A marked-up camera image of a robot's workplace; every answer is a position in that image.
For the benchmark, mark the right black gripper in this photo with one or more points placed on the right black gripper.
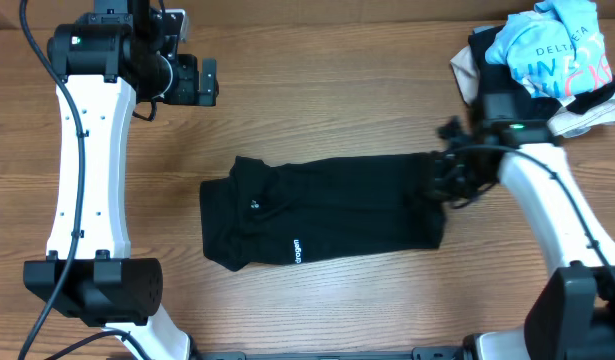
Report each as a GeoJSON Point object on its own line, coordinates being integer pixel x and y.
{"type": "Point", "coordinates": [444, 184]}

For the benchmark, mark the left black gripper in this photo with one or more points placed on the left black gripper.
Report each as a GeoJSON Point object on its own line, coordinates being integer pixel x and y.
{"type": "Point", "coordinates": [207, 77]}

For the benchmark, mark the black polo shirt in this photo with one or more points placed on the black polo shirt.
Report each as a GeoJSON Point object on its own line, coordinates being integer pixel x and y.
{"type": "Point", "coordinates": [302, 213]}

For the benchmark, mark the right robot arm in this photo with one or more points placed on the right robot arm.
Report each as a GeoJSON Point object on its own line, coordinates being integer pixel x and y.
{"type": "Point", "coordinates": [574, 315]}

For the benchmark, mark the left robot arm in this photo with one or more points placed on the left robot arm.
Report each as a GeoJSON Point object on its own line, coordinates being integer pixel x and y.
{"type": "Point", "coordinates": [111, 59]}

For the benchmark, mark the black folded garment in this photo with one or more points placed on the black folded garment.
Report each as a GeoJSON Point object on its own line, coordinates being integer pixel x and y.
{"type": "Point", "coordinates": [497, 79]}

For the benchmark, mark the beige folded garment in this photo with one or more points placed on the beige folded garment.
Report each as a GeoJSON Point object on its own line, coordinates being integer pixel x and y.
{"type": "Point", "coordinates": [564, 123]}

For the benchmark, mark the light blue printed t-shirt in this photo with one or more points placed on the light blue printed t-shirt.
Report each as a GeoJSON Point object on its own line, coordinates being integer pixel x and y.
{"type": "Point", "coordinates": [555, 50]}

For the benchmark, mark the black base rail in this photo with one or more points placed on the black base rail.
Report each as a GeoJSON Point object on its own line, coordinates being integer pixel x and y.
{"type": "Point", "coordinates": [418, 353]}

